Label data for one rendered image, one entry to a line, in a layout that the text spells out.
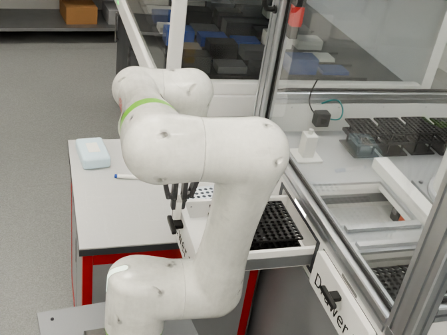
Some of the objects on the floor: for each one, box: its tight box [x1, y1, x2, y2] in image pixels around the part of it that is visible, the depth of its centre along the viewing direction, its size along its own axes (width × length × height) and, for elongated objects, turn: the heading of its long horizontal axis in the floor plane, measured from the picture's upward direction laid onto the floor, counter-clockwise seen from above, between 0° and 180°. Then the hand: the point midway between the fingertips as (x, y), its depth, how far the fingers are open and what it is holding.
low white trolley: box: [68, 139, 259, 335], centre depth 217 cm, size 58×62×76 cm
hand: (177, 208), depth 157 cm, fingers closed
